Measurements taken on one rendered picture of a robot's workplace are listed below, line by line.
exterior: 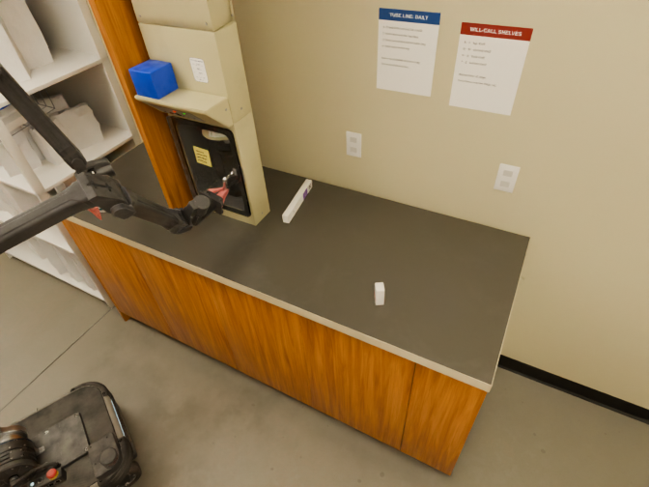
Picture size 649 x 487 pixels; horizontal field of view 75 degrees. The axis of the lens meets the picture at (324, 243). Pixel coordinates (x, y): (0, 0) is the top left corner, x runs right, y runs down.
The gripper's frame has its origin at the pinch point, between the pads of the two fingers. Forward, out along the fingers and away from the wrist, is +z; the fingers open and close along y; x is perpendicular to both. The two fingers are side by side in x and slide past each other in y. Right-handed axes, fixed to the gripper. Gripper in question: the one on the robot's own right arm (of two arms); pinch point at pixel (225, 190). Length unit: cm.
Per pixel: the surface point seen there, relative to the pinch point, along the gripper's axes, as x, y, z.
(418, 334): -3, -89, -16
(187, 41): -50, 19, 5
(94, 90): 35, 128, 47
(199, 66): -43.3, 14.4, 5.2
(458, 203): -6, -81, 49
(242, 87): -37.0, 3.1, 13.7
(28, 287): 157, 141, -31
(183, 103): -34.2, 13.4, -4.3
